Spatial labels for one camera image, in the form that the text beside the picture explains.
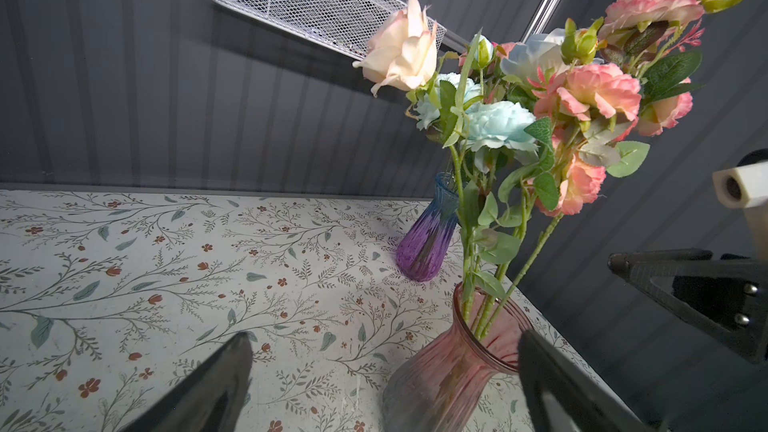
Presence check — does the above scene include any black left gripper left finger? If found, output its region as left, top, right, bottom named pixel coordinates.
left=125, top=332, right=252, bottom=432

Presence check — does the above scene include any pink peony spray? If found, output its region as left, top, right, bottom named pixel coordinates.
left=473, top=0, right=754, bottom=337

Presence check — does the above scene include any red glass vase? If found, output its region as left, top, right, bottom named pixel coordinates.
left=382, top=284, right=533, bottom=431

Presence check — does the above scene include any floral patterned table mat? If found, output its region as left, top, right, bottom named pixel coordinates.
left=1, top=190, right=461, bottom=431

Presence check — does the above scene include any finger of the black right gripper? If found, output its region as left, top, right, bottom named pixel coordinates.
left=607, top=248, right=767, bottom=364

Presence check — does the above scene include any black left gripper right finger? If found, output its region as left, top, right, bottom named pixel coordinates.
left=518, top=330, right=651, bottom=432

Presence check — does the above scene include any white blue rose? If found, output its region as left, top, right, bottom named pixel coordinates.
left=501, top=28, right=568, bottom=81

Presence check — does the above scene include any white peony flower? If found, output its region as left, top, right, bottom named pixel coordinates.
left=408, top=35, right=546, bottom=338

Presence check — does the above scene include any pale pink rose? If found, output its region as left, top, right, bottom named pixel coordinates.
left=352, top=0, right=475, bottom=325

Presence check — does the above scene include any blue purple glass vase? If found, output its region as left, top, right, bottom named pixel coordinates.
left=395, top=172, right=459, bottom=282

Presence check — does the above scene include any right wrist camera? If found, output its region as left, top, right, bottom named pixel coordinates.
left=712, top=161, right=767, bottom=261

